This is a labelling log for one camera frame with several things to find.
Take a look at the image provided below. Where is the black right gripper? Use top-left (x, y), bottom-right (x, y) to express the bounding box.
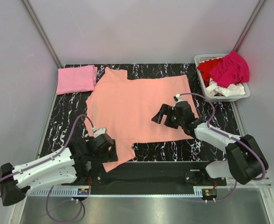
top-left (151, 104), bottom-right (184, 130)

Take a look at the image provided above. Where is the salmon orange t shirt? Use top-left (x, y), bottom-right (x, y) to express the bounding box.
top-left (86, 67), bottom-right (197, 172)

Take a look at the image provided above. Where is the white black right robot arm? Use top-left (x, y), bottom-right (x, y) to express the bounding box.
top-left (151, 100), bottom-right (269, 185)

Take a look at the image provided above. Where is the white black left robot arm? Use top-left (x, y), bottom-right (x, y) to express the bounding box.
top-left (0, 133), bottom-right (118, 206)

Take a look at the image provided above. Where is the left electronics board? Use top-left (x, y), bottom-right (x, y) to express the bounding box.
top-left (77, 188), bottom-right (90, 196)

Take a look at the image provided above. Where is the electronics board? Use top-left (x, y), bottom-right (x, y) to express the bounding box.
top-left (77, 188), bottom-right (90, 196)
top-left (203, 189), bottom-right (218, 198)

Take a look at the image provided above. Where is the red crumpled t shirt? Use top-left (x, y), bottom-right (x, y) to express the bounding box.
top-left (197, 57), bottom-right (223, 83)

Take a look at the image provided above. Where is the white plastic laundry basket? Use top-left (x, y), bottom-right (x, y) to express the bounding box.
top-left (194, 53), bottom-right (250, 102)

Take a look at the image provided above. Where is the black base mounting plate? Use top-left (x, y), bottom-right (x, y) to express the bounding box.
top-left (73, 161), bottom-right (227, 190)

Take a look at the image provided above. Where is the white crumpled t shirt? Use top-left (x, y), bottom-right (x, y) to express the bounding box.
top-left (206, 78), bottom-right (245, 97)

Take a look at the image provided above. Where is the folded pink t shirt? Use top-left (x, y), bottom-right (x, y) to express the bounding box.
top-left (56, 65), bottom-right (98, 95)

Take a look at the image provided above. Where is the magenta crumpled t shirt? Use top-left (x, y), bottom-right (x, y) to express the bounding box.
top-left (209, 51), bottom-right (250, 88)

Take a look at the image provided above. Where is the right electronics board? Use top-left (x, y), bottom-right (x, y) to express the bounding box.
top-left (203, 189), bottom-right (218, 198)

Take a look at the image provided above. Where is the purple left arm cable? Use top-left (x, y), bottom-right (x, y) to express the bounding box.
top-left (0, 114), bottom-right (95, 222)

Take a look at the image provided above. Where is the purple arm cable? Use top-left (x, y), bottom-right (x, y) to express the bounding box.
top-left (177, 92), bottom-right (268, 201)
top-left (0, 114), bottom-right (95, 222)

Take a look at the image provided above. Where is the grey slotted cable duct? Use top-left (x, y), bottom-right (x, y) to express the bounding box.
top-left (29, 186), bottom-right (218, 199)

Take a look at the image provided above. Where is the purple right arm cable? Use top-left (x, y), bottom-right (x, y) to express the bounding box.
top-left (177, 92), bottom-right (268, 201)

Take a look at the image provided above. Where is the aluminium front rail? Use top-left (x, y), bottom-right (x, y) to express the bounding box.
top-left (225, 176), bottom-right (272, 188)

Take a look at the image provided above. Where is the right aluminium frame post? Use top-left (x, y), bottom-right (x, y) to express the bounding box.
top-left (233, 0), bottom-right (267, 52)

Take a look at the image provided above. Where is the aluminium frame post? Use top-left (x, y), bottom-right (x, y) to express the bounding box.
top-left (20, 0), bottom-right (63, 68)
top-left (233, 0), bottom-right (267, 52)

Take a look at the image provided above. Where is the left aluminium frame post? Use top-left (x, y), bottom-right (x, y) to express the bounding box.
top-left (20, 0), bottom-right (63, 68)

